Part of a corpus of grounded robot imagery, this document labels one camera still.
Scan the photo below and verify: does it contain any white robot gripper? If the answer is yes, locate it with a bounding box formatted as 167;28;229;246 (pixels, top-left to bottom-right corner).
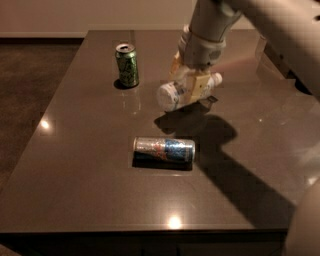
169;25;226;103

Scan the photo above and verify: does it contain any blue label plastic bottle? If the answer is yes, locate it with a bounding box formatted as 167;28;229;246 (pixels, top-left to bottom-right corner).
157;73;223;112

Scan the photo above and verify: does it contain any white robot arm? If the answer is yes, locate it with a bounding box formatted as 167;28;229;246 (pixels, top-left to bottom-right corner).
170;0;320;256

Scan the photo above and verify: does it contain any green soda can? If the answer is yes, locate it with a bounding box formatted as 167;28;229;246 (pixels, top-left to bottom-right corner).
115;43;139;88

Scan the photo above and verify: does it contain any silver blue energy drink can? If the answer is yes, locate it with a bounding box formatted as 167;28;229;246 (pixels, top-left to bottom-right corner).
133;137;195;163

